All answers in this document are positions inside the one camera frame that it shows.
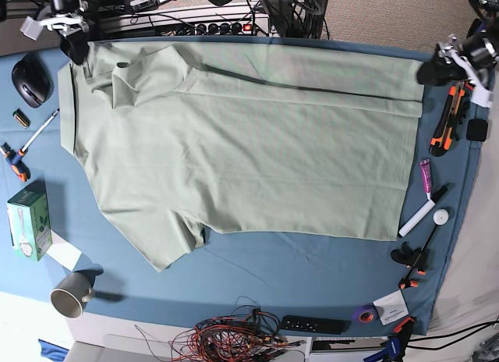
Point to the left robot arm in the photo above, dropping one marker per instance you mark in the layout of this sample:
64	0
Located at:
486	23

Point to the white paper sheet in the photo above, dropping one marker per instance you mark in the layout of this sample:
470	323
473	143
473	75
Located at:
63	252

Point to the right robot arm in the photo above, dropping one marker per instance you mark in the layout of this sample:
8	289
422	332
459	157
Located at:
61	7

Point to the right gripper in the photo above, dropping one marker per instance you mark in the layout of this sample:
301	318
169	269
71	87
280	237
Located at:
73	30

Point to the purple tape roll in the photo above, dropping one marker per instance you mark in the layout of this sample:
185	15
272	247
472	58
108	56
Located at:
365	314

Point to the black orange bar clamp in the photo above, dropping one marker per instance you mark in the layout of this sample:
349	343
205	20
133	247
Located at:
414	259

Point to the orange black utility knife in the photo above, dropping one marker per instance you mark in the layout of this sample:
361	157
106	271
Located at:
453	114

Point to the white black marker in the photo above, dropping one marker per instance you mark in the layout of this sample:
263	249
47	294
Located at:
422	212

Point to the white round cap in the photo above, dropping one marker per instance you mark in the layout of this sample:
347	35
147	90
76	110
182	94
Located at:
441	216

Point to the blue black bar clamp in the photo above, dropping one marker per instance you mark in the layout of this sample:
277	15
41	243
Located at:
394	348

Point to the blue orange screwdriver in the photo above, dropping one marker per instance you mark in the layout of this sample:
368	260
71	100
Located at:
14	160

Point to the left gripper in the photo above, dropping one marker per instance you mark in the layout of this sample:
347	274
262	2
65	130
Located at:
456	60

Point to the grey ceramic mug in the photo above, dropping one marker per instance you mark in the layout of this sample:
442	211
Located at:
71	295

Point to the black computer mouse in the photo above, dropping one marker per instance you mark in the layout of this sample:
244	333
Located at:
30	79

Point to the white ballpoint pen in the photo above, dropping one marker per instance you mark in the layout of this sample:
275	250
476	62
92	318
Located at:
51	117

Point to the white paper card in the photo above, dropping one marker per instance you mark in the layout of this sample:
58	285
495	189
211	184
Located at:
391	307

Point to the blue table cloth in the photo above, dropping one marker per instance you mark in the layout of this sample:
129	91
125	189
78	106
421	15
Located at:
285	273

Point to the small battery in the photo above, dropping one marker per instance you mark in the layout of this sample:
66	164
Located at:
20	117

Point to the black remote control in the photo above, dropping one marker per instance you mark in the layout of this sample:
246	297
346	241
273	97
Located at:
313	325

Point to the black power strip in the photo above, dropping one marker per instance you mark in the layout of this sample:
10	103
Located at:
215	28

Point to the green tea box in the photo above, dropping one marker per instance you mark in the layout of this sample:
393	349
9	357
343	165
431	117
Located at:
29	222

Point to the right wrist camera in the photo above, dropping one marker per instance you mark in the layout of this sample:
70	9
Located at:
31	28

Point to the purple glue tube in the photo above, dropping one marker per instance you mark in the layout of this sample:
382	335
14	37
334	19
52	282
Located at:
425	168

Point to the black square pad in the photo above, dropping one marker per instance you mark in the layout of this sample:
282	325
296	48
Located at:
477	130

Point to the pale green T-shirt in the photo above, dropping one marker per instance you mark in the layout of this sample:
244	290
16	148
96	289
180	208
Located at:
175	138

